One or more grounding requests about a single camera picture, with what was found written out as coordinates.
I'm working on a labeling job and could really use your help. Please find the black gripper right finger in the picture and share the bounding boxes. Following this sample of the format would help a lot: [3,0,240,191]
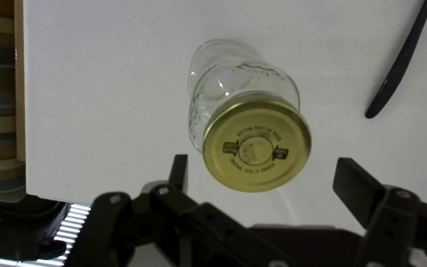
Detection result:
[332,156,388,230]

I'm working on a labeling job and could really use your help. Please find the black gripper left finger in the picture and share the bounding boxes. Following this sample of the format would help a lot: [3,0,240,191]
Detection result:
[167,153,191,196]

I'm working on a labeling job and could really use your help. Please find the gold metal jar lid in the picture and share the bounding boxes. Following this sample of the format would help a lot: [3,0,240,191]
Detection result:
[201,95,314,194]

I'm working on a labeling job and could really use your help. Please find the clear glass jar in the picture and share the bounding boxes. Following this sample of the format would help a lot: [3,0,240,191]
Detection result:
[186,37,302,154]

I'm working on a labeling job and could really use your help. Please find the white plastic board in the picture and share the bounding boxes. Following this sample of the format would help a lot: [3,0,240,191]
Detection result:
[22,0,427,234]

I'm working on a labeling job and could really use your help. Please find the window blinds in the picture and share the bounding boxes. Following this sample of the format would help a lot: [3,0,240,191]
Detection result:
[25,200,95,267]

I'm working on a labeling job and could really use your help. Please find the black plastic spoon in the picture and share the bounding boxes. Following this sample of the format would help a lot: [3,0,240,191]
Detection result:
[363,0,427,120]

